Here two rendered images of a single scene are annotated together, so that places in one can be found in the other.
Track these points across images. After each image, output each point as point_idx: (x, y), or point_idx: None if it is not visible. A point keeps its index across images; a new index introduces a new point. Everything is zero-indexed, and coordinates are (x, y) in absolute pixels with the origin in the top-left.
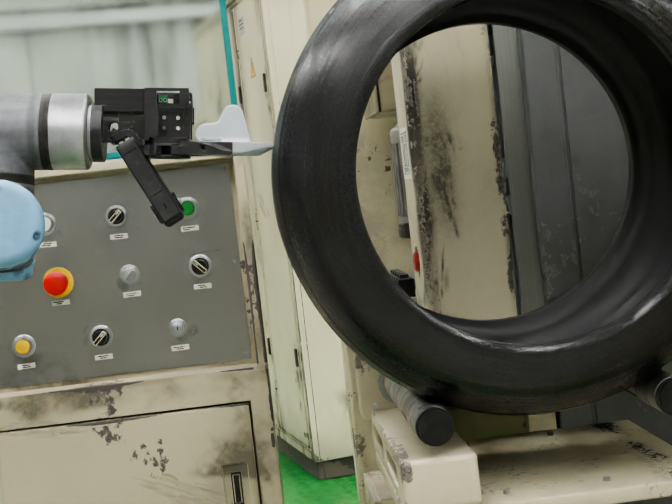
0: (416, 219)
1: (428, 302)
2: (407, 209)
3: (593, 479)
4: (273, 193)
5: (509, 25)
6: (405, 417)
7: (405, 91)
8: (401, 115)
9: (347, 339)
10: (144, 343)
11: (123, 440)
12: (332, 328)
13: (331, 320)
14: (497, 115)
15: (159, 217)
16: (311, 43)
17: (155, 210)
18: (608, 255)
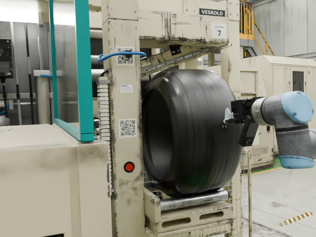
0: (138, 151)
1: (143, 178)
2: (115, 149)
3: None
4: (223, 136)
5: (150, 91)
6: (210, 200)
7: (140, 106)
8: (126, 114)
9: (232, 175)
10: None
11: None
12: (231, 173)
13: (235, 170)
14: (52, 116)
15: (250, 143)
16: (231, 93)
17: (252, 140)
18: (148, 156)
